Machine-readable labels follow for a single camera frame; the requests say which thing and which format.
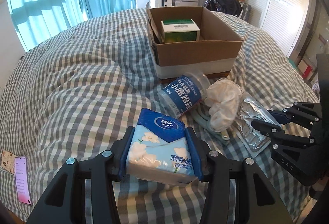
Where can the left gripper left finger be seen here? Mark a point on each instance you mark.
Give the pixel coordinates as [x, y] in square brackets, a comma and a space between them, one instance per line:
[63, 201]

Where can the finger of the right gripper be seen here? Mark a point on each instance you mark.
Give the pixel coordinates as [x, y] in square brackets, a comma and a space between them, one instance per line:
[299, 113]
[275, 132]

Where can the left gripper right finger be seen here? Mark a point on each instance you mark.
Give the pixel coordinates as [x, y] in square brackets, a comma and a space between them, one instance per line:
[256, 200]

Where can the white cloth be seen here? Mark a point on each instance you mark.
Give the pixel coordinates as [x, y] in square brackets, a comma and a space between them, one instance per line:
[223, 99]

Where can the clear cotton swab jar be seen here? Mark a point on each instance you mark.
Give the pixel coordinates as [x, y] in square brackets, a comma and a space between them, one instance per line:
[184, 93]

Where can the blue tissue pack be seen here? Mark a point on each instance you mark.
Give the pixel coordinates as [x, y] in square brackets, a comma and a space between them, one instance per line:
[159, 150]

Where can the green white medicine box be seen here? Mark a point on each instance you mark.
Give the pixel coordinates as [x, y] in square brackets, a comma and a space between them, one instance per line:
[180, 30]

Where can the pink smartphone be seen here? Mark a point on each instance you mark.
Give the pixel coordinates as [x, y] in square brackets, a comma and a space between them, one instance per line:
[21, 181]

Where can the floral card under phone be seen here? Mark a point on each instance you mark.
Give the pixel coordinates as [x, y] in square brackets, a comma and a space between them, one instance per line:
[8, 161]

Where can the white louvered wardrobe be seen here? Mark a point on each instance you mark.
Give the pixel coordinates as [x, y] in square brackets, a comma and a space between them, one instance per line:
[284, 20]

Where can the black jacket on chair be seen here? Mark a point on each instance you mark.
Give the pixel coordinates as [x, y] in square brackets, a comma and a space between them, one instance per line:
[231, 7]

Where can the open cardboard box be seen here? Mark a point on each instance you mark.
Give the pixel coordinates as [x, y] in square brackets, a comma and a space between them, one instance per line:
[213, 51]

